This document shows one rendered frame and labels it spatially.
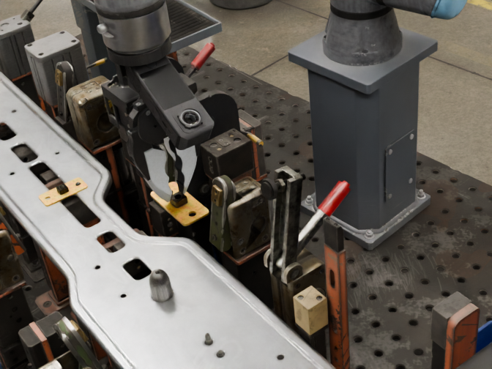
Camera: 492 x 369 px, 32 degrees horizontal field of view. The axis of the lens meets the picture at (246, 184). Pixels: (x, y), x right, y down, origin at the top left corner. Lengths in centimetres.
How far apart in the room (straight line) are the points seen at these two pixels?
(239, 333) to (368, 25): 64
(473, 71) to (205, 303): 262
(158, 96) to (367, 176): 84
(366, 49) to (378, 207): 34
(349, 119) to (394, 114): 9
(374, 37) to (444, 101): 197
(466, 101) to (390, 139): 187
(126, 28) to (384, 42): 77
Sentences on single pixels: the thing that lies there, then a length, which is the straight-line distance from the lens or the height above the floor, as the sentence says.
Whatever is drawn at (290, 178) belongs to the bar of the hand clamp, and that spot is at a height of 121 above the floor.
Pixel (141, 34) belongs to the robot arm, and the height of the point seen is 149.
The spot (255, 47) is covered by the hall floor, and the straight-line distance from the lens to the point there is 399.
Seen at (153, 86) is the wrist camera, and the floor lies 144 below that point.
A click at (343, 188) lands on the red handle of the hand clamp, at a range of 122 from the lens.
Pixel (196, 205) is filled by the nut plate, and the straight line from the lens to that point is 104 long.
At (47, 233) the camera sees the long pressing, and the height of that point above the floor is 100.
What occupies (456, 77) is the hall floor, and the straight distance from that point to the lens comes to 369.
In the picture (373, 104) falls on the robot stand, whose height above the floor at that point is 104.
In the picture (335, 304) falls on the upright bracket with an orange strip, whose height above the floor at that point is 105.
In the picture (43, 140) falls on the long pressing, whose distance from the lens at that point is 170.
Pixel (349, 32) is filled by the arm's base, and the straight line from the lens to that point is 158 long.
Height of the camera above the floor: 190
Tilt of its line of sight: 38 degrees down
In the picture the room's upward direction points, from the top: 7 degrees counter-clockwise
